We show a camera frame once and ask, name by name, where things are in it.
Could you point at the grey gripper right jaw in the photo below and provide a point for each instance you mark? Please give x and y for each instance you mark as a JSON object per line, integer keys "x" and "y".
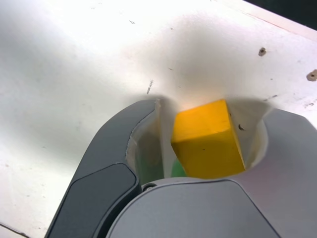
{"x": 210, "y": 210}

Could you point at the yellow cube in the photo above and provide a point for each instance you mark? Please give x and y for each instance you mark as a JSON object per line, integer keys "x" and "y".
{"x": 205, "y": 143}

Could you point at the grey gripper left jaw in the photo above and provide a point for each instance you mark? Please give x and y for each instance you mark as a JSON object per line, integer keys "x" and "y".
{"x": 99, "y": 173}

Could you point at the green cube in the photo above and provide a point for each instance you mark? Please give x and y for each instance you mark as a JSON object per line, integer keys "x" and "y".
{"x": 178, "y": 171}

